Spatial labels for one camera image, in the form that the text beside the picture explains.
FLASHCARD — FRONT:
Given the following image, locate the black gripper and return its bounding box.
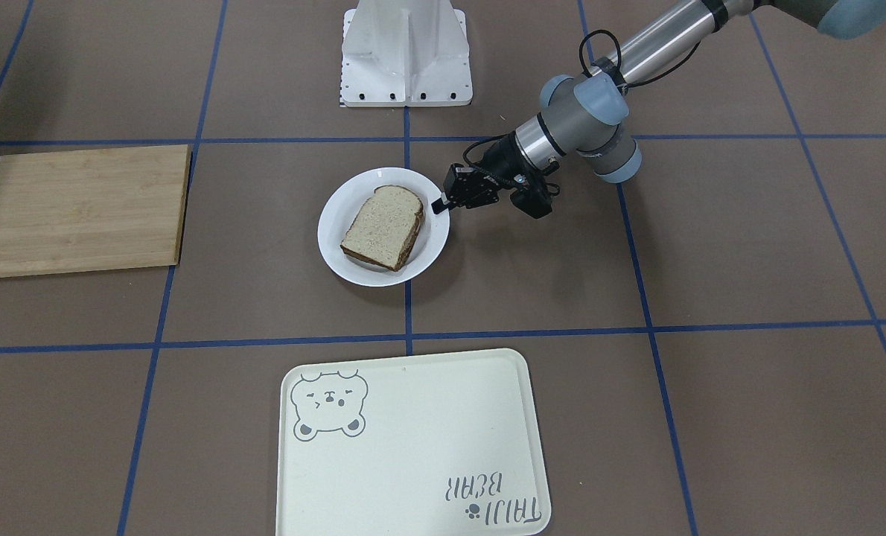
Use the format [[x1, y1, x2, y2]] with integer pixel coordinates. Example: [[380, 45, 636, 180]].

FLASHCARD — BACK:
[[430, 133, 534, 216]]

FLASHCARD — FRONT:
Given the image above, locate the bread slice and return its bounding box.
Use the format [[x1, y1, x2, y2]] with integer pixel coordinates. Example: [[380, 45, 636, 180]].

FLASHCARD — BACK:
[[340, 185, 424, 251], [340, 245, 412, 272]]

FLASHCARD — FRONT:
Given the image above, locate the white round plate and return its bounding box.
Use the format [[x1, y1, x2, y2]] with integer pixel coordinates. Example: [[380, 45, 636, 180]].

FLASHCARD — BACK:
[[317, 167, 450, 287]]

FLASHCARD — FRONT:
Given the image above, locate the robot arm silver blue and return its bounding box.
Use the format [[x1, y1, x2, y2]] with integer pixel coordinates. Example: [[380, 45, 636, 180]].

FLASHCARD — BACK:
[[430, 1, 765, 218]]

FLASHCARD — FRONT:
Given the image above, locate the bread slice under egg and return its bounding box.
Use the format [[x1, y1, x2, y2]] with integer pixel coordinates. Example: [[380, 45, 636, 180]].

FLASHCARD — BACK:
[[340, 245, 412, 272]]

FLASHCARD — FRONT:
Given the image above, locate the cream bear tray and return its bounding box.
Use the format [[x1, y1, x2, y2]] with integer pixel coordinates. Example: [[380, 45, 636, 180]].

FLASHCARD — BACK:
[[275, 348, 552, 535]]

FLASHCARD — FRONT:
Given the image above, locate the wooden cutting board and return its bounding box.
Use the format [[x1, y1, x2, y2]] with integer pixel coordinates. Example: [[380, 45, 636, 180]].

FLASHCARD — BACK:
[[0, 144, 192, 278]]

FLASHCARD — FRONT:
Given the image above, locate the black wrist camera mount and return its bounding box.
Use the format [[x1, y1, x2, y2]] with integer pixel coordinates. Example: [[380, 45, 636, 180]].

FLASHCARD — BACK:
[[510, 170, 560, 218]]

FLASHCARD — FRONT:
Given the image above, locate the white pedestal column base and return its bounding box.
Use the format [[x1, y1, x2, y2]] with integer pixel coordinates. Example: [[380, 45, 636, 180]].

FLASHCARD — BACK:
[[339, 1, 474, 108]]

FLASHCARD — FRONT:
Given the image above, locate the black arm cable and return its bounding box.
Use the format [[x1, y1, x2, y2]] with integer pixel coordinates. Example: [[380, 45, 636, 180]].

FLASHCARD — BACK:
[[579, 30, 701, 90]]

